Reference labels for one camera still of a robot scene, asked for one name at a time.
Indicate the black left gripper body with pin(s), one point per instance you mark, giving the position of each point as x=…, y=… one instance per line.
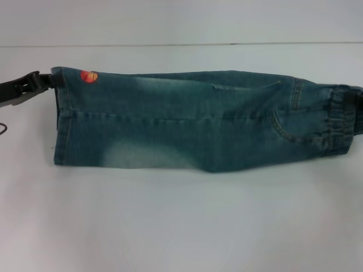
x=14, y=90

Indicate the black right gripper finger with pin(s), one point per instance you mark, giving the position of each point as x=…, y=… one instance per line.
x=350, y=100

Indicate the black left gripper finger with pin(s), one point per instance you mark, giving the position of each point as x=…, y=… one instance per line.
x=46, y=80

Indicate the blue denim shorts with print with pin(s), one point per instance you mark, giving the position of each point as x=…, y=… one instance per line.
x=184, y=127

